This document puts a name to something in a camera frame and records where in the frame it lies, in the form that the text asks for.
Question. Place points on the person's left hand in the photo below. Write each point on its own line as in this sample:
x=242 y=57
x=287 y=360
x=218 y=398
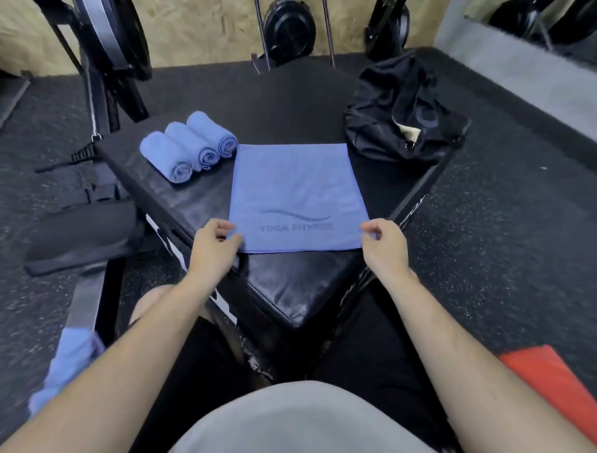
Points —
x=210 y=256

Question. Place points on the person's right hand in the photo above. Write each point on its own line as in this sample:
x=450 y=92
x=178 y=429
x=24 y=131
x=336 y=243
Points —
x=389 y=254

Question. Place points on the person's right thumb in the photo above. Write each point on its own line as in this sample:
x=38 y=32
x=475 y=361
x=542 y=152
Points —
x=369 y=242

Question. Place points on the person's left thumb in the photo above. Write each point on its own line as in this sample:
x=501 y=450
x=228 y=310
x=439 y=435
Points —
x=233 y=243

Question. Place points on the blue printed towel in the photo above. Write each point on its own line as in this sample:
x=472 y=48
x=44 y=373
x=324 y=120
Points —
x=294 y=196

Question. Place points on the person's right forearm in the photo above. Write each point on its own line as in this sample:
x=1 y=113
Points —
x=466 y=368

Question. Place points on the person's left forearm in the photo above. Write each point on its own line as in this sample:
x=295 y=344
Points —
x=126 y=364

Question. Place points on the black padded plyo box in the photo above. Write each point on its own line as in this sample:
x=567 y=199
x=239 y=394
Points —
x=289 y=280

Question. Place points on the person's black shorts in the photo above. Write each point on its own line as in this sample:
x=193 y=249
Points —
x=373 y=340

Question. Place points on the rolled blue towel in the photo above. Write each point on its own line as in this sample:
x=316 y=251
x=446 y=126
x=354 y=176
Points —
x=167 y=157
x=211 y=133
x=191 y=144

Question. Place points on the black gym bag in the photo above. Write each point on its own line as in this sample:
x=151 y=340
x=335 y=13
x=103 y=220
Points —
x=396 y=107

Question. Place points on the black padded seat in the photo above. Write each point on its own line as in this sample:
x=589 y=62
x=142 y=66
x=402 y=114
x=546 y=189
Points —
x=79 y=233

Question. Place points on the person's grey shirt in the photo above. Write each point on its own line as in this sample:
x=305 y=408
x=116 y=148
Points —
x=298 y=420

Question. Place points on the crumpled blue towel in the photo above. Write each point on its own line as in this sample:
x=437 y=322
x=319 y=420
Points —
x=70 y=359

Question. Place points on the black rowing machine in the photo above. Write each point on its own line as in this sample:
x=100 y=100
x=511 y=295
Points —
x=112 y=51

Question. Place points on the red mat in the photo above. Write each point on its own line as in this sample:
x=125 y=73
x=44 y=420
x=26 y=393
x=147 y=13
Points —
x=555 y=382

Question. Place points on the wall mirror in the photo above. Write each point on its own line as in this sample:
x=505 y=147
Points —
x=541 y=25

